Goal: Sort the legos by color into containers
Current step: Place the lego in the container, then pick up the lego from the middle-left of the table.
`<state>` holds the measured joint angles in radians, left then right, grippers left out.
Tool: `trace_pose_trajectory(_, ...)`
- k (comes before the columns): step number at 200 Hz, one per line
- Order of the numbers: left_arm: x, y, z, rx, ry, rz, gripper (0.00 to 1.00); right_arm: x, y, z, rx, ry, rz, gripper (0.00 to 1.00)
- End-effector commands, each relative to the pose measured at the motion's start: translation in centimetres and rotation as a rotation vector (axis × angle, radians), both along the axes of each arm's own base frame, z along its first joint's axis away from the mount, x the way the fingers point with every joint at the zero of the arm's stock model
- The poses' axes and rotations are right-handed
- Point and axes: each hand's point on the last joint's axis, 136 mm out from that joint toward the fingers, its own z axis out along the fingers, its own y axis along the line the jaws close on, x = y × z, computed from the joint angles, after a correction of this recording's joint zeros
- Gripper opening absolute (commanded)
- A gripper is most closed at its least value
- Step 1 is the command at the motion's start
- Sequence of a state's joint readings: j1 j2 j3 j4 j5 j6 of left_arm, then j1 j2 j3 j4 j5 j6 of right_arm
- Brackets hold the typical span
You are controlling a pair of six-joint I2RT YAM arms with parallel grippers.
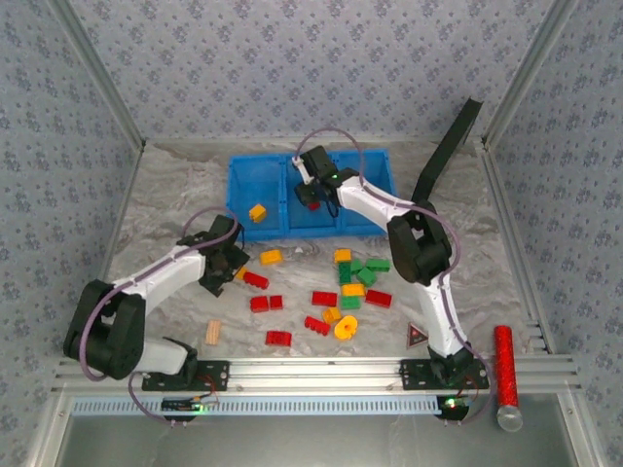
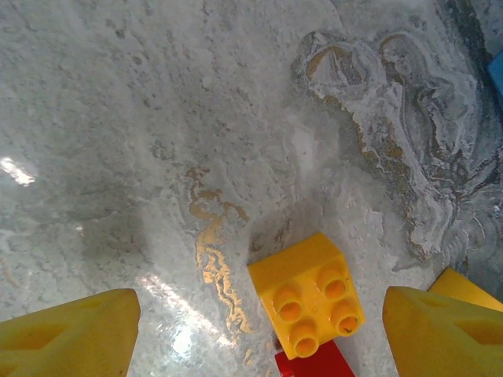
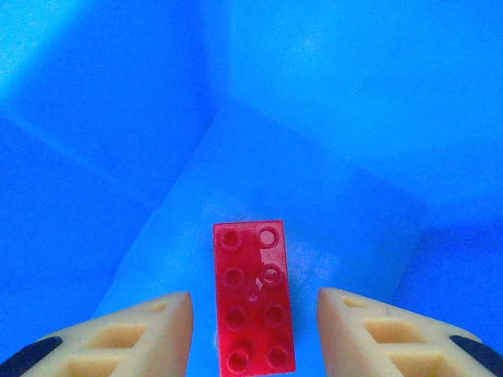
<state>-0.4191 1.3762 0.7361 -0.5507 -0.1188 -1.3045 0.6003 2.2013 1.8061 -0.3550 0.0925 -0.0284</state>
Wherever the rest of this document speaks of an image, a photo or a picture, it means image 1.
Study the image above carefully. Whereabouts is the long red lego brick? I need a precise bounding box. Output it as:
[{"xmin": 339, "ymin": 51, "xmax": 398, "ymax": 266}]
[
  {"xmin": 304, "ymin": 315, "xmax": 332, "ymax": 336},
  {"xmin": 241, "ymin": 271, "xmax": 271, "ymax": 291}
]

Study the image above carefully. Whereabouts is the blue three-compartment bin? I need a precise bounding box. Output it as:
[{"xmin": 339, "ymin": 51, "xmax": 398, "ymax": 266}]
[{"xmin": 226, "ymin": 148, "xmax": 398, "ymax": 242}]

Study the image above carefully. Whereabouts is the yellow lego gear piece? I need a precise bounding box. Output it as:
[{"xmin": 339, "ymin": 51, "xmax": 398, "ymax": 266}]
[{"xmin": 333, "ymin": 314, "xmax": 360, "ymax": 341}]

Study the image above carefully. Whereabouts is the black flat bar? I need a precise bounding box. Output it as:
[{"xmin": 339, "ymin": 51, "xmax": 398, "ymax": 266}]
[{"xmin": 411, "ymin": 95, "xmax": 486, "ymax": 203}]

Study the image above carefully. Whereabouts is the small circuit board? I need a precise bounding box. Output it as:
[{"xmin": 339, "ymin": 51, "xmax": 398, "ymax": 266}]
[
  {"xmin": 435, "ymin": 394, "xmax": 473, "ymax": 420},
  {"xmin": 162, "ymin": 396, "xmax": 220, "ymax": 422}
]

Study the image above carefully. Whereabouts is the triangular warning sign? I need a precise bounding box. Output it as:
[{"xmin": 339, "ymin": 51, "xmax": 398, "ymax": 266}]
[{"xmin": 404, "ymin": 321, "xmax": 429, "ymax": 350}]

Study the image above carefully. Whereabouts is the red glitter tube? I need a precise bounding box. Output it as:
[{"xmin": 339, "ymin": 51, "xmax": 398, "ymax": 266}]
[{"xmin": 493, "ymin": 324, "xmax": 525, "ymax": 433}]

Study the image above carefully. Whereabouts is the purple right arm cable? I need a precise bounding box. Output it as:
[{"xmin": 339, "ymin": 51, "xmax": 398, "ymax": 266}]
[{"xmin": 295, "ymin": 125, "xmax": 497, "ymax": 429}]

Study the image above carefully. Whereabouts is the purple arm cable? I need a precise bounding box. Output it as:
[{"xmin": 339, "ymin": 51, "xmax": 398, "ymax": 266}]
[
  {"xmin": 80, "ymin": 206, "xmax": 242, "ymax": 429},
  {"xmin": 295, "ymin": 125, "xmax": 497, "ymax": 429}
]

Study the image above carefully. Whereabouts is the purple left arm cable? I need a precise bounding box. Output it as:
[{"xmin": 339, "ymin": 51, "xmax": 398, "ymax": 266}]
[{"xmin": 80, "ymin": 206, "xmax": 242, "ymax": 429}]

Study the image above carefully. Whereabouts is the aluminium side rail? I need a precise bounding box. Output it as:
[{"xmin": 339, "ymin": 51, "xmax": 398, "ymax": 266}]
[
  {"xmin": 479, "ymin": 138, "xmax": 556, "ymax": 354},
  {"xmin": 77, "ymin": 143, "xmax": 147, "ymax": 359}
]

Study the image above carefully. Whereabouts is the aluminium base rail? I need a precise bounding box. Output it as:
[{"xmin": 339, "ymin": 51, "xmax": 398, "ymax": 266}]
[{"xmin": 51, "ymin": 355, "xmax": 583, "ymax": 395}]

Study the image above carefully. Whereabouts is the slotted cable duct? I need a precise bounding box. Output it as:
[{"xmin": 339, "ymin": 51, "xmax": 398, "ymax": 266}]
[{"xmin": 70, "ymin": 394, "xmax": 439, "ymax": 417}]

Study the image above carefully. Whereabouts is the aluminium frame post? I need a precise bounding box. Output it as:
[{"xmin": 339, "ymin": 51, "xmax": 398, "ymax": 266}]
[
  {"xmin": 48, "ymin": 0, "xmax": 147, "ymax": 150},
  {"xmin": 484, "ymin": 0, "xmax": 580, "ymax": 147}
]

